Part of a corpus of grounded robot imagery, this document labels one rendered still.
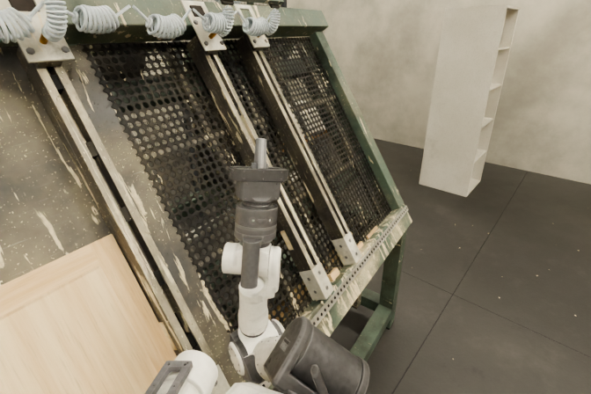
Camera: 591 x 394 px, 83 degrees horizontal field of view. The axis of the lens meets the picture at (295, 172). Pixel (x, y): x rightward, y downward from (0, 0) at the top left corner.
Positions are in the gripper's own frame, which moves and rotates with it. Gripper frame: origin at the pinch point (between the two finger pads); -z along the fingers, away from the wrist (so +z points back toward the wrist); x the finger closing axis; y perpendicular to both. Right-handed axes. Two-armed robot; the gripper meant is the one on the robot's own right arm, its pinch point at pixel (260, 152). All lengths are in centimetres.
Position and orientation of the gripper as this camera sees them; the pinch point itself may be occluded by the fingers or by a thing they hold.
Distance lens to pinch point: 69.3
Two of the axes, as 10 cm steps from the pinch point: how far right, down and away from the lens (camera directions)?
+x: -9.2, -0.2, -3.9
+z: -0.8, 9.9, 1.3
